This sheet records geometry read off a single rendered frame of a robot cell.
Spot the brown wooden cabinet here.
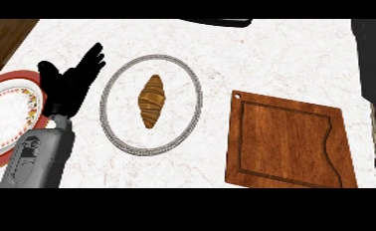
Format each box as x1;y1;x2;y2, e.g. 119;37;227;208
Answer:
0;18;41;71

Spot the brown wooden cutting board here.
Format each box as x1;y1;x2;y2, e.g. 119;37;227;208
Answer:
222;90;359;189

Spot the dark grey appliance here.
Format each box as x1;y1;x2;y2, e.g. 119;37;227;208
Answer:
349;18;376;106

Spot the white floral plate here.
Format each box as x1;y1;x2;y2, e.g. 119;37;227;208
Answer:
0;78;45;156

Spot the brown sweet potato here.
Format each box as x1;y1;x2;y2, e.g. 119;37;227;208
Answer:
137;74;168;129

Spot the grey wire basket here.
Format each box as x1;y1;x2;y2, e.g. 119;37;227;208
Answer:
98;54;203;157

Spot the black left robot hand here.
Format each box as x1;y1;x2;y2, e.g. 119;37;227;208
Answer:
36;42;107;119

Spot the black appliance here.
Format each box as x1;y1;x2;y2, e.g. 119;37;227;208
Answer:
178;18;253;28

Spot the red round placemat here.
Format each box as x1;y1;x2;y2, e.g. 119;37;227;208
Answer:
0;70;56;168

